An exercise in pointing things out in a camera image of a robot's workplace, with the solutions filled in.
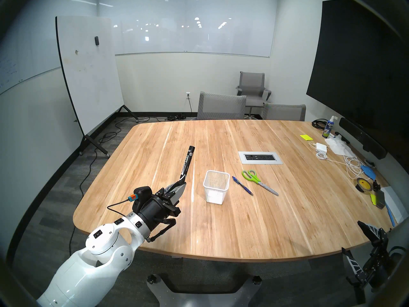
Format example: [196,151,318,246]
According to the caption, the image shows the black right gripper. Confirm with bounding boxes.
[341,221,397,287]

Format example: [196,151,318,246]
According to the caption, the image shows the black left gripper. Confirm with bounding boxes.
[139,182,187,230]

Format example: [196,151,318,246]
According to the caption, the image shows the black permanent marker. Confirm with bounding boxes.
[179,146,195,185]

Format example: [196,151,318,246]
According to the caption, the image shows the gray robot base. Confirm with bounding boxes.
[146,273,262,307]

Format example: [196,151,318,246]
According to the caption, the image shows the white mesh pen holder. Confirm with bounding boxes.
[203,170,230,205]

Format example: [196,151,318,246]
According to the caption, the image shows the blue ballpoint pen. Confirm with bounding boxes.
[232,176,254,196]

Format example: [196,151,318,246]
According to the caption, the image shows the black table leg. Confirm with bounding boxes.
[340,250,366,305]

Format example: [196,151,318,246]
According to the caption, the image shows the thin blue stick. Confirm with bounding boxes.
[385,202,397,227]

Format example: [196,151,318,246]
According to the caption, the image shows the yellow and black block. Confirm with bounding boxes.
[370,191,386,209]

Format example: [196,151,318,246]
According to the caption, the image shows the black and yellow tape roll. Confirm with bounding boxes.
[356,177,374,194]

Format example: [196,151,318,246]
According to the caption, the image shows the silver table power outlet panel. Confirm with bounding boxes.
[238,151,283,165]

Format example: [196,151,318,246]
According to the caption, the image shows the gray mesh office chair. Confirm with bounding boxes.
[197,91,247,120]
[263,103,306,121]

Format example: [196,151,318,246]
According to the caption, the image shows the crumpled white tissue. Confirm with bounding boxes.
[325,137,356,157]

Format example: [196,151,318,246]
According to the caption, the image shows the black video sound bar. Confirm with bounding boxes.
[339,117,388,160]

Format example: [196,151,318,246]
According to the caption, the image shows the whiteboard cleaner spray bottle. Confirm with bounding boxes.
[322,115,337,138]

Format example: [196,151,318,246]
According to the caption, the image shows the gray swivel chair with armrests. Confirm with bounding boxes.
[236,71,272,118]

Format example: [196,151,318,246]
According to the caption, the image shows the rolling whiteboard on black stand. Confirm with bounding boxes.
[55,16,139,158]

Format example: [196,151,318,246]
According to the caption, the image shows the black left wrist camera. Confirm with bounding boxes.
[128,186,152,211]

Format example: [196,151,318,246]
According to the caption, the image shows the black sleeved left gripper cable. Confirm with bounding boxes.
[146,218,176,243]

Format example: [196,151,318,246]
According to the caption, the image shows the thin black left camera cable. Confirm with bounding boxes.
[106,199,130,221]

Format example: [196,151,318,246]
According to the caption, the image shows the long black floor cable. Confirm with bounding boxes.
[68,116,160,256]

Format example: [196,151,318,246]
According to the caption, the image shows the green handled scissors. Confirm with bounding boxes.
[242,169,279,196]

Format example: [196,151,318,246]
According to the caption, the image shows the white charger cable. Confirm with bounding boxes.
[308,143,371,180]

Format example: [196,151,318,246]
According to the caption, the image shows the wide wall glass whiteboard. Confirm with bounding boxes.
[96,0,278,58]

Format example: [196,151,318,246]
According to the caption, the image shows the large black wall television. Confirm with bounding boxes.
[306,0,409,140]

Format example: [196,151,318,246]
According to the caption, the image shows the wall whiteboard with handwriting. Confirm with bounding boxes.
[0,9,63,96]

